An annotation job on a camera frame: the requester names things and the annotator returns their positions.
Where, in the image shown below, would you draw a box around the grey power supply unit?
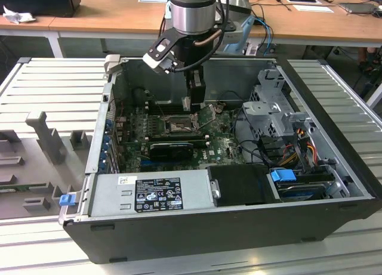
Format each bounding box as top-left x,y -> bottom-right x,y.
88,169 -> 215,218

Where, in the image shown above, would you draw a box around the crumpled white paper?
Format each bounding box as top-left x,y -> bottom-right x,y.
2,5 -> 36,24

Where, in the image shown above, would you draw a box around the pale blue teach pendant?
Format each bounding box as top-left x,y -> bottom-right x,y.
223,14 -> 258,54

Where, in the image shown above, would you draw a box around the grey tablet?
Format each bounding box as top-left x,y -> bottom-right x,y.
339,2 -> 379,15

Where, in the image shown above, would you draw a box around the yellow and red wires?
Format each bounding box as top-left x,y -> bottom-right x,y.
280,137 -> 318,166

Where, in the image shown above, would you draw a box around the grey parts rack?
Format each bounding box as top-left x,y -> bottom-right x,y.
0,110 -> 96,221

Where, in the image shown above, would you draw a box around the black open PC case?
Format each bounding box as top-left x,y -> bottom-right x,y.
58,54 -> 382,265

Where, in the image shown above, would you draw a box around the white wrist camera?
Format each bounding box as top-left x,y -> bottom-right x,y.
142,38 -> 177,76

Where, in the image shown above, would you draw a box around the black box on desk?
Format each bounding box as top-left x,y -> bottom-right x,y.
0,0 -> 82,18

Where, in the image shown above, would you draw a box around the black graphics card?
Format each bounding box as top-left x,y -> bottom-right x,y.
149,142 -> 194,161

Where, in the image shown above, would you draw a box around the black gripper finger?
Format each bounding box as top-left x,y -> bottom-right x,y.
184,66 -> 208,113

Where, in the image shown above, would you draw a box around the black RAM slot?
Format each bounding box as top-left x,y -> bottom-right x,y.
149,131 -> 207,142
147,100 -> 201,115

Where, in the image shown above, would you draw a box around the green RAM stick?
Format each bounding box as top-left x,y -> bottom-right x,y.
0,184 -> 48,194

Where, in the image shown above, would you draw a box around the metal socket cover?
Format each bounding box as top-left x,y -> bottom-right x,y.
193,103 -> 223,129

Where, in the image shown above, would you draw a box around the CPU socket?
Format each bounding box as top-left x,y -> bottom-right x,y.
162,113 -> 201,135

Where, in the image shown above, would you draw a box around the black wire loop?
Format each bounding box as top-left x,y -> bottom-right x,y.
220,90 -> 245,103

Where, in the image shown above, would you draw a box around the wooden desk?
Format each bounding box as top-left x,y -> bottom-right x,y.
0,0 -> 382,48

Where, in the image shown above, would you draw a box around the green motherboard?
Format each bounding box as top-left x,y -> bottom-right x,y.
115,103 -> 248,173

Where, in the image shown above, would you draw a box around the blue cable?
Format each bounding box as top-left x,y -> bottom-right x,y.
253,17 -> 275,54

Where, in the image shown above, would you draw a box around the silver metal drive cage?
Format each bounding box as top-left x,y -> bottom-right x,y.
241,67 -> 317,138

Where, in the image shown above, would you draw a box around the white paper sheet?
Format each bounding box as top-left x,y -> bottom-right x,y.
293,4 -> 335,14

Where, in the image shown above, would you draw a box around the blue disk carrier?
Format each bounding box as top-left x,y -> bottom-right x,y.
270,168 -> 297,186

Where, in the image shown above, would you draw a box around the hard disk drive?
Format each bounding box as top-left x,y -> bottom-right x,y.
276,181 -> 328,202

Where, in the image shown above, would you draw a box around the grey case handle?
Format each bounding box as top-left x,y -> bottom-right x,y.
103,54 -> 122,79

